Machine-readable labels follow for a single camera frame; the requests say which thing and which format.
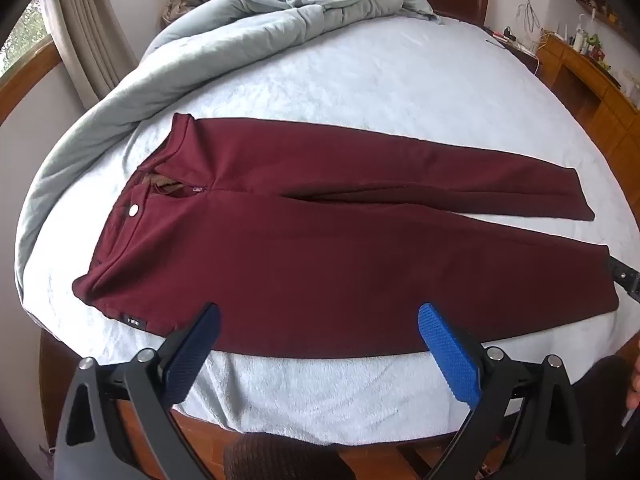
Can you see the wooden dresser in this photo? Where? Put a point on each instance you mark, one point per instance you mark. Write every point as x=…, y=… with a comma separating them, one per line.
x=606, y=115

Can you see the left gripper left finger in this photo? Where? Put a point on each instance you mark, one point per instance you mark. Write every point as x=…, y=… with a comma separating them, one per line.
x=92, y=442

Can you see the person's right hand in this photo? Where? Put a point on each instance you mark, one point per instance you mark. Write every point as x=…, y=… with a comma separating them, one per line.
x=630, y=353

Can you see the white fleece bed sheet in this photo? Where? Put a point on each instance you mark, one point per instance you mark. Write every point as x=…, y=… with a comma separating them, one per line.
x=444, y=83

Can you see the grey-green quilt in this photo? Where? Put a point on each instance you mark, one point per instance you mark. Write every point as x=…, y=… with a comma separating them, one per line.
x=217, y=37

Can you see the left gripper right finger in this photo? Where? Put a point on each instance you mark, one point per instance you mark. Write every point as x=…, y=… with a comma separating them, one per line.
x=546, y=441

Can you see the beige curtain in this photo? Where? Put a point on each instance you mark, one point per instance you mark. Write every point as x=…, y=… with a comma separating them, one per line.
x=92, y=45

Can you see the wooden bed frame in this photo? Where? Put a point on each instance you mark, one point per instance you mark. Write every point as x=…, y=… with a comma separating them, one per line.
x=58, y=364

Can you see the maroon pants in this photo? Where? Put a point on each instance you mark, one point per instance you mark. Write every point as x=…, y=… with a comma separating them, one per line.
x=321, y=242

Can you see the wooden window frame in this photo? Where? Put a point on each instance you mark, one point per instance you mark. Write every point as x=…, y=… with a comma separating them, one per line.
x=21, y=78

